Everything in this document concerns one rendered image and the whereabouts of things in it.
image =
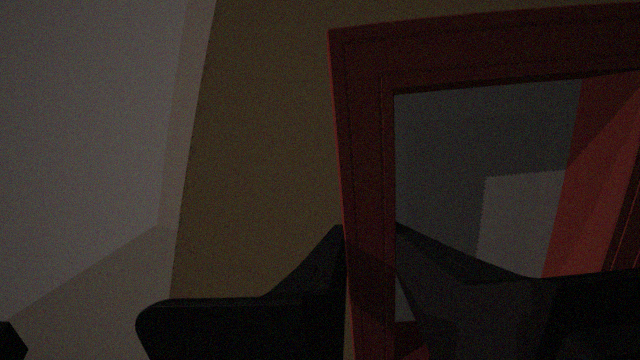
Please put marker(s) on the dark red picture frame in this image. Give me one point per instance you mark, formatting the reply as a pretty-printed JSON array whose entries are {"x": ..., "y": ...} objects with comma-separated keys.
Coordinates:
[{"x": 512, "y": 136}]

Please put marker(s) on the brown flat wooden board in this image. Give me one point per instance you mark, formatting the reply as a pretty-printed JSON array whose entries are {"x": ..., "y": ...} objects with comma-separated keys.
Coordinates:
[{"x": 261, "y": 188}]

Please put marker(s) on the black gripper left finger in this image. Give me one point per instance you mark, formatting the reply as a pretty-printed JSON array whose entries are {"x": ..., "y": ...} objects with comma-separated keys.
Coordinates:
[{"x": 301, "y": 318}]

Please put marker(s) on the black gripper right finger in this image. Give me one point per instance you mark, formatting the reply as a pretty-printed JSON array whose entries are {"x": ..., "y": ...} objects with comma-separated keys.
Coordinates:
[{"x": 467, "y": 309}]

